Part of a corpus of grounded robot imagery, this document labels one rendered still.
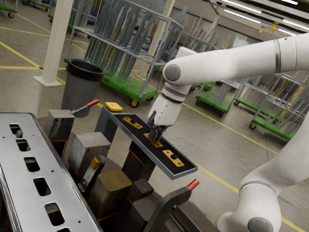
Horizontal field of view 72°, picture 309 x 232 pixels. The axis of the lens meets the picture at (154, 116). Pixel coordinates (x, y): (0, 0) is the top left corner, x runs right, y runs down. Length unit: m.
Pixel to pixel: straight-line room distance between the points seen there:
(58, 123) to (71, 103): 2.21
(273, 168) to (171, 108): 0.36
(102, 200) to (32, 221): 0.18
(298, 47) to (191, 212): 0.48
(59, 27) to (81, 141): 3.29
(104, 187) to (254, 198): 0.44
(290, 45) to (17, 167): 0.83
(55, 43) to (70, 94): 1.13
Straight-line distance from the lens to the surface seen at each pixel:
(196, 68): 0.58
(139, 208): 0.63
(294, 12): 7.48
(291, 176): 0.74
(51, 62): 4.05
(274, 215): 0.73
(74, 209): 0.69
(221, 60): 0.61
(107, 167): 1.33
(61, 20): 3.92
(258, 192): 0.77
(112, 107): 0.92
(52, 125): 0.96
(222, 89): 6.55
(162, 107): 0.69
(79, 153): 0.76
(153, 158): 0.69
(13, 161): 0.80
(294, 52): 0.65
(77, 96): 3.10
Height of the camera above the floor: 1.52
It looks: 21 degrees down
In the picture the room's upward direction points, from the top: 23 degrees clockwise
